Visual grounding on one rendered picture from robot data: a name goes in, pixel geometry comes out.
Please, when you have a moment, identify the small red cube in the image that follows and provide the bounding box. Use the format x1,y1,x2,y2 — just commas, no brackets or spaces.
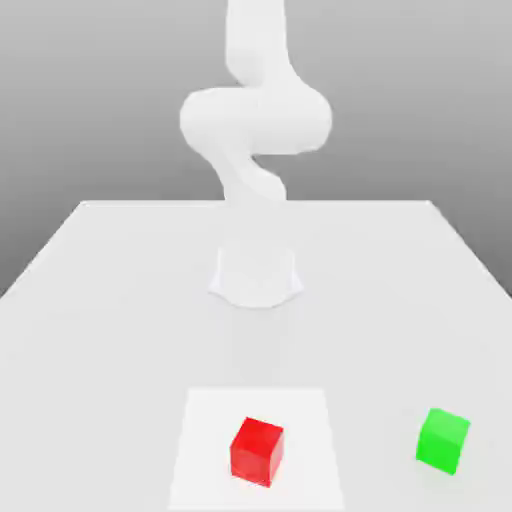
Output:
229,416,286,489

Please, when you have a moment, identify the small green cube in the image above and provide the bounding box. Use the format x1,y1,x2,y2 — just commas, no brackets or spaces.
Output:
415,407,472,476

